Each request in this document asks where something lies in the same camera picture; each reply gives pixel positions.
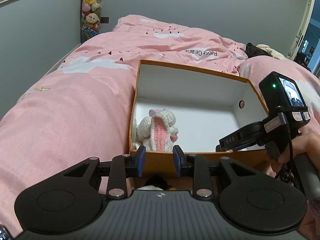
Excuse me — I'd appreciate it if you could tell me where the white pink crochet bunny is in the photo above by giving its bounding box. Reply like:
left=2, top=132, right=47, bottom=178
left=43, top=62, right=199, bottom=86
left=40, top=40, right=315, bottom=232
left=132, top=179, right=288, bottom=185
left=133, top=109, right=179, bottom=152

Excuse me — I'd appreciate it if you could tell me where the pink striped white plush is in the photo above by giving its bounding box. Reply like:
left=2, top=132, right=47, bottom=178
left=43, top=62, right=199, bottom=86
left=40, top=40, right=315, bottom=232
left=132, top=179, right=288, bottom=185
left=137, top=174, right=172, bottom=191

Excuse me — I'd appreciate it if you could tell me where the person's right hand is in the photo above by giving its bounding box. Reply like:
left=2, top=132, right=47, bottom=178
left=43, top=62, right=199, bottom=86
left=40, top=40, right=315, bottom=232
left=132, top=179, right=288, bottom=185
left=265, top=133, right=320, bottom=177

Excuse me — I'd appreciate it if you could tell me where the orange cardboard storage box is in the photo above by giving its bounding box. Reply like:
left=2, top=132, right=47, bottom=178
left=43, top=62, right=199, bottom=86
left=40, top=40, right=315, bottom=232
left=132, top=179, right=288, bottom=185
left=129, top=60, right=267, bottom=161

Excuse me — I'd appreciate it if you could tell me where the pink printed duvet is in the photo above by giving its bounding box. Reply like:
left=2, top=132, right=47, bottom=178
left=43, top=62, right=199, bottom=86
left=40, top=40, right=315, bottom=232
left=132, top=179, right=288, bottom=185
left=1, top=15, right=319, bottom=235

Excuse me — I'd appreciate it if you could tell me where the dark clothes pile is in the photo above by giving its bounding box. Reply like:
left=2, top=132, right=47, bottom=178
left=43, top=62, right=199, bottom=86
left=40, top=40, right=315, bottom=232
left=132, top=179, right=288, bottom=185
left=245, top=42, right=271, bottom=59

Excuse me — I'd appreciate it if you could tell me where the hanging plush toy column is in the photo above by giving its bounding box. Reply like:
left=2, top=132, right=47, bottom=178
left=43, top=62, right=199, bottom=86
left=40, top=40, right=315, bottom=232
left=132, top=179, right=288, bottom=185
left=81, top=0, right=102, bottom=43

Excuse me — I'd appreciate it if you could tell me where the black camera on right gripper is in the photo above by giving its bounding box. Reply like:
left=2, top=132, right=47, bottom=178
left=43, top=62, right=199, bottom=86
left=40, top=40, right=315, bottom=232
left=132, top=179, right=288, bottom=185
left=259, top=72, right=308, bottom=115

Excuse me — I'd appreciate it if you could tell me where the white door frame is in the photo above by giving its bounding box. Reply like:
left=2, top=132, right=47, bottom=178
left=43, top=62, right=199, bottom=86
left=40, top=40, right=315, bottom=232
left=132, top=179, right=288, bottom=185
left=287, top=0, right=315, bottom=61

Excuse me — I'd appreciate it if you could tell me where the black wall socket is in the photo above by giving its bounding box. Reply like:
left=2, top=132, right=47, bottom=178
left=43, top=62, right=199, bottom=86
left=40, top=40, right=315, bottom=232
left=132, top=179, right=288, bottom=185
left=100, top=17, right=109, bottom=24

